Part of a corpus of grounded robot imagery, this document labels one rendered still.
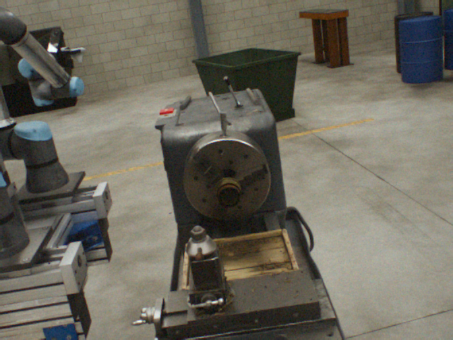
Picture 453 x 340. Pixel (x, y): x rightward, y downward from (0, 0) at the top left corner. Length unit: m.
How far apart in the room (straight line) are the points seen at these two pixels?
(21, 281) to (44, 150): 0.56
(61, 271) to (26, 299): 0.13
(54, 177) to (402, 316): 1.90
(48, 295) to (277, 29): 11.04
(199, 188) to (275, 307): 0.68
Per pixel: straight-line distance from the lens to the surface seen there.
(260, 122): 2.00
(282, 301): 1.37
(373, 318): 2.94
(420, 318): 2.96
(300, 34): 12.40
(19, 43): 1.93
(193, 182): 1.89
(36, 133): 1.89
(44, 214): 1.97
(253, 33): 12.08
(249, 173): 1.83
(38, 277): 1.50
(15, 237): 1.50
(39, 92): 2.18
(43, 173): 1.92
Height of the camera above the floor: 1.74
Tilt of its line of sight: 19 degrees down
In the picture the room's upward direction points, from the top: 9 degrees counter-clockwise
